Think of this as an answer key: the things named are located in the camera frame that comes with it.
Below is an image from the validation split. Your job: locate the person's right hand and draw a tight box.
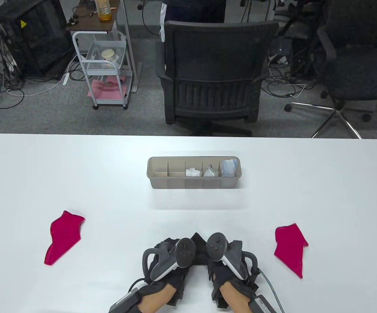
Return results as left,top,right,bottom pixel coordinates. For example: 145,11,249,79
203,259,259,302

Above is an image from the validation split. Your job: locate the person's left hand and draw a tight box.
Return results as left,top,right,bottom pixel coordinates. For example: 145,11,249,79
141,265,194,307

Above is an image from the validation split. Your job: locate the grey tracking controller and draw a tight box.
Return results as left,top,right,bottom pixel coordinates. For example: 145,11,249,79
206,232,248,280
151,237,197,281

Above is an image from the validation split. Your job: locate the pink sock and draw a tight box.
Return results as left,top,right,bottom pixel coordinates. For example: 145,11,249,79
274,223,308,278
44,210,86,266

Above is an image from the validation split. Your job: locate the person's left forearm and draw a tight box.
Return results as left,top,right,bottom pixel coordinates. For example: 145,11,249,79
138,283,176,313

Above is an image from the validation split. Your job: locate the person's right forearm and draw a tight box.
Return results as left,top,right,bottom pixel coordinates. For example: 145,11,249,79
219,282,251,313

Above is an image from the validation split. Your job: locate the beige divided organizer box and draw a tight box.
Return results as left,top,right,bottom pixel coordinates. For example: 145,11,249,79
147,156,241,189

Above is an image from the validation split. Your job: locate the pink cloth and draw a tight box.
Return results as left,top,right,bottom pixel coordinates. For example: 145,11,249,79
87,76,128,100

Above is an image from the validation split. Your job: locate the black mesh office chair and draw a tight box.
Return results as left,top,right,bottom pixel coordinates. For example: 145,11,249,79
156,20,279,137

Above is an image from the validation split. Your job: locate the dark chair with chrome base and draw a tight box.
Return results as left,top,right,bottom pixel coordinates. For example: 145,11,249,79
285,0,377,139

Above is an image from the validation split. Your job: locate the cream cup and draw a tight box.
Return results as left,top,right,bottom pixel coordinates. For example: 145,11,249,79
101,49,121,62

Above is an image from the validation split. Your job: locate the white rolling cart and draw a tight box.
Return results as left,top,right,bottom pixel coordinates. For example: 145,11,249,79
66,3,133,110

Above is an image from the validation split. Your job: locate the bottle of orange liquid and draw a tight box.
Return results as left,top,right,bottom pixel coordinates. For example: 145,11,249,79
95,0,112,21

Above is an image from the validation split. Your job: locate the black computer tower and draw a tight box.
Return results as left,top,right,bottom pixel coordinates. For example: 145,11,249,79
0,0,74,80

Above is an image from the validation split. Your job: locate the grey cable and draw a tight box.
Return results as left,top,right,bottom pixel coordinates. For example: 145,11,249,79
259,270,286,313

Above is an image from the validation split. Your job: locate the black cable tangle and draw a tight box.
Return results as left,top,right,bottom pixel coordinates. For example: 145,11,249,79
0,31,25,131
262,31,321,98

